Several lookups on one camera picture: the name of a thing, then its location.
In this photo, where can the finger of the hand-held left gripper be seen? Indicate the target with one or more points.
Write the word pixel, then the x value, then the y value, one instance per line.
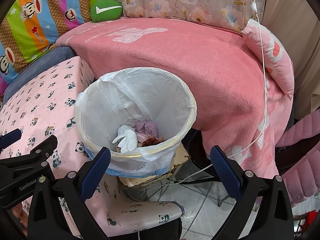
pixel 37 148
pixel 10 137

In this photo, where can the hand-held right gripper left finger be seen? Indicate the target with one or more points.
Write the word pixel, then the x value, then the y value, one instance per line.
pixel 96 172

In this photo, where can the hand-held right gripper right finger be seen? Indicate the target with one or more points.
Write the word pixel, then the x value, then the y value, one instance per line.
pixel 225 175

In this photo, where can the dark red scrunchie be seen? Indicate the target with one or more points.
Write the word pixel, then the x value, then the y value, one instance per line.
pixel 150 141

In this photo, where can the purple cloth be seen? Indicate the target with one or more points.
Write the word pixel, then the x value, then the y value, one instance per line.
pixel 147 128

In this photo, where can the white bin with plastic liner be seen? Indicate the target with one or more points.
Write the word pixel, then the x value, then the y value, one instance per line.
pixel 155 97

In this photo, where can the person's left hand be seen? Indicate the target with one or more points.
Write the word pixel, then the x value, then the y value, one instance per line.
pixel 18 210

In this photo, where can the black metal stand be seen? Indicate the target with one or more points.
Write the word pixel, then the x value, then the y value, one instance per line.
pixel 200 145

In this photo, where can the pink panda print tablecloth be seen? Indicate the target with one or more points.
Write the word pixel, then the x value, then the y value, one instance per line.
pixel 37 105

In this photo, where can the pink quilted jacket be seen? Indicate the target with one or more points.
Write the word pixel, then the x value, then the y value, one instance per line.
pixel 300 160

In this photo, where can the blue-grey sofa cushion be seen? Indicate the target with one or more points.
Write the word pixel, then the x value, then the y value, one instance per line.
pixel 50 57

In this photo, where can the red object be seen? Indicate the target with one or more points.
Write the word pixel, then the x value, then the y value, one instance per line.
pixel 313 216

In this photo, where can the pink fleece blanket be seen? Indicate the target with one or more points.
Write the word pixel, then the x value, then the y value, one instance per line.
pixel 200 80

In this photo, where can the striped monkey print quilt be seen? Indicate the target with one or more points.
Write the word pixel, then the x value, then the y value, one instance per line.
pixel 37 17

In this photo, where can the small pink pillow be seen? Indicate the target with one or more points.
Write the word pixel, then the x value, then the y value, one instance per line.
pixel 272 55

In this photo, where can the green round cushion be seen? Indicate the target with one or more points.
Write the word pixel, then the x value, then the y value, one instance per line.
pixel 106 10

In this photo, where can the beige curtain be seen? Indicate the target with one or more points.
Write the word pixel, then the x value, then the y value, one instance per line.
pixel 295 17

